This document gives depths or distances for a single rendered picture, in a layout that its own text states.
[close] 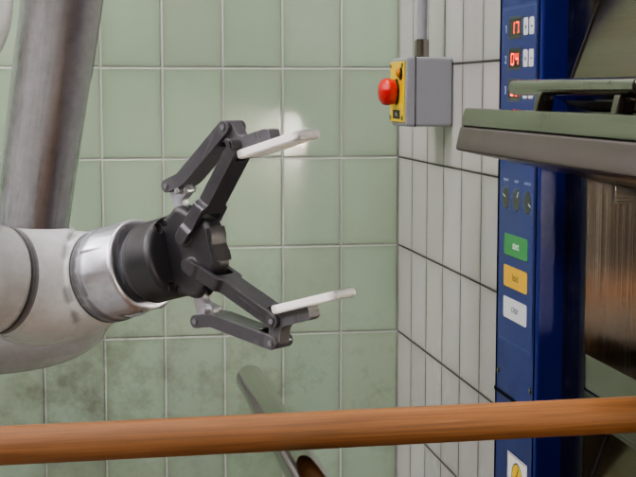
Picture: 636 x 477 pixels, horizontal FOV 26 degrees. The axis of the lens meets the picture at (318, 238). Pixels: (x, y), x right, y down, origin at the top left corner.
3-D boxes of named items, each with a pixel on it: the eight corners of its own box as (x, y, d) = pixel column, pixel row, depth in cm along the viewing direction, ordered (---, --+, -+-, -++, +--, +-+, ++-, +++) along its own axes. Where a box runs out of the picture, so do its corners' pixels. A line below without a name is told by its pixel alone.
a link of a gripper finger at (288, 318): (262, 316, 119) (270, 350, 118) (307, 306, 116) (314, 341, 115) (273, 314, 120) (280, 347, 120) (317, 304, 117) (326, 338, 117)
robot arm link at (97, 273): (150, 316, 134) (193, 305, 131) (80, 329, 127) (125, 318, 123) (130, 225, 135) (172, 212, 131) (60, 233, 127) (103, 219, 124)
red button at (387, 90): (398, 105, 205) (398, 78, 205) (405, 105, 202) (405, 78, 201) (375, 105, 205) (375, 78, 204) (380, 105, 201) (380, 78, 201)
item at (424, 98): (435, 125, 210) (435, 58, 209) (452, 126, 200) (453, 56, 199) (388, 125, 209) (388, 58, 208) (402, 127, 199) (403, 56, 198)
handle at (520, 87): (497, 133, 142) (511, 136, 143) (619, 146, 110) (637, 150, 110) (509, 78, 142) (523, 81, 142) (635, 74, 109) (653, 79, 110)
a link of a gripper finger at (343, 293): (270, 306, 117) (272, 314, 117) (333, 291, 113) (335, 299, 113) (291, 301, 119) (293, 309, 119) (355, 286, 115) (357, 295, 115)
